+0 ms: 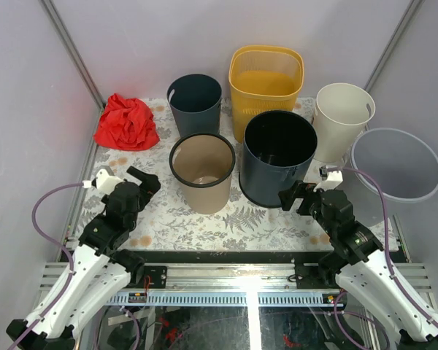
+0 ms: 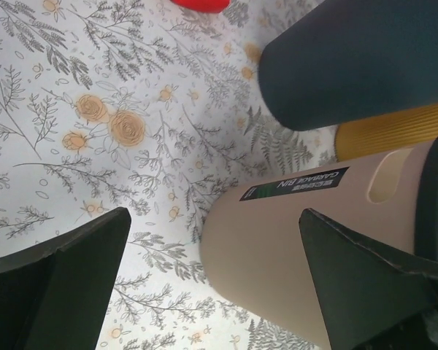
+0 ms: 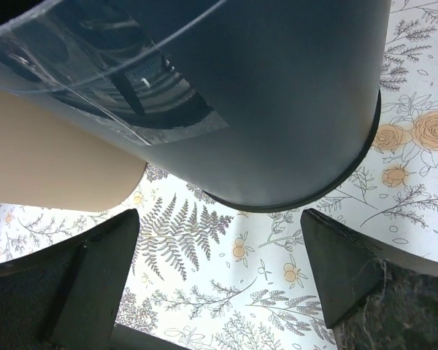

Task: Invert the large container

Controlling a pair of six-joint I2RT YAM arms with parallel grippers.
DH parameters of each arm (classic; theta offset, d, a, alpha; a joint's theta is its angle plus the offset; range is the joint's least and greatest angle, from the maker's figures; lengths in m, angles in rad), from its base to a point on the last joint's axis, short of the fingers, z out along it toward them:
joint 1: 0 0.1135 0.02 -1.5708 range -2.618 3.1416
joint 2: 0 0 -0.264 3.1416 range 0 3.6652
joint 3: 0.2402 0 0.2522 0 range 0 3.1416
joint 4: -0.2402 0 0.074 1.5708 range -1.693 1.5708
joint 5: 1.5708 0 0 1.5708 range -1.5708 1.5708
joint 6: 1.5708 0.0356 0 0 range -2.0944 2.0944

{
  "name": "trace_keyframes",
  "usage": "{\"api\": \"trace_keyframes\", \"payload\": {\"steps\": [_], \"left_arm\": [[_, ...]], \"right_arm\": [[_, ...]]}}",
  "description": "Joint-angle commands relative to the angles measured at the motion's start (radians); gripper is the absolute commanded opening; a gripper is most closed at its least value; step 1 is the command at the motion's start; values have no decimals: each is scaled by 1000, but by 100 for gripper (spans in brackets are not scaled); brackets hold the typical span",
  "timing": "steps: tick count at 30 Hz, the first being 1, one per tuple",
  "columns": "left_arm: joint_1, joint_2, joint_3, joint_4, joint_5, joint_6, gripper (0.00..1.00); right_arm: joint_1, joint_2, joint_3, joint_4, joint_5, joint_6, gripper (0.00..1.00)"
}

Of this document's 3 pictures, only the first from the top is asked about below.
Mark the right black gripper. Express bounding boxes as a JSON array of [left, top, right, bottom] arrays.
[[277, 179, 335, 236]]

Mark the beige bin with black rim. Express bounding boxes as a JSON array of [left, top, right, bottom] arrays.
[[169, 133, 236, 214]]

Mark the slate blue tapered bin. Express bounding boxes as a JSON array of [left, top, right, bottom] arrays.
[[166, 74, 222, 137]]

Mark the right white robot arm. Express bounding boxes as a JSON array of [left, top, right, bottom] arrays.
[[279, 181, 438, 349]]

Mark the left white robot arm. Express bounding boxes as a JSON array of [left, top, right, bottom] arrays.
[[7, 166, 161, 349]]

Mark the floral patterned table mat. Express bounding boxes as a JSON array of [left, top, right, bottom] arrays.
[[72, 96, 401, 252]]

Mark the large dark navy bin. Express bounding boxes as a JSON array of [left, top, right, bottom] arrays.
[[239, 110, 318, 209]]

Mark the crumpled red cloth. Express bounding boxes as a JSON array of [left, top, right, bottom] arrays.
[[93, 93, 160, 152]]

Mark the cream white bin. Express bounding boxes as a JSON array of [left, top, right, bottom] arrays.
[[312, 82, 376, 163]]

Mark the yellow mesh basket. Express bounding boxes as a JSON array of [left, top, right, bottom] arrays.
[[228, 44, 304, 143]]

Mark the translucent grey bin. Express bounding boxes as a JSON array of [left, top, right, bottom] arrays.
[[339, 128, 438, 227]]

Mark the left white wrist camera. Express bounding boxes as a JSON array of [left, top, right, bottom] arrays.
[[82, 167, 123, 195]]

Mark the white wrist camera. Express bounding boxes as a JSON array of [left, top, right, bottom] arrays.
[[82, 167, 123, 195], [316, 166, 343, 191]]

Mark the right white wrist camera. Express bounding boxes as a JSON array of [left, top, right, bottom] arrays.
[[316, 166, 343, 191]]

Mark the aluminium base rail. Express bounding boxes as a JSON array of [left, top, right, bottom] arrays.
[[107, 264, 339, 308]]

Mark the left aluminium frame post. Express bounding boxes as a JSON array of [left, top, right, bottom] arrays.
[[39, 0, 105, 110]]

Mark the aluminium frame post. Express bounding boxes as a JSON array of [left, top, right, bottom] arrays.
[[364, 0, 425, 93], [39, 0, 105, 110]]

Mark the right aluminium frame post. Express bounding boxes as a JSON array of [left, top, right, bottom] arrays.
[[364, 0, 425, 93]]

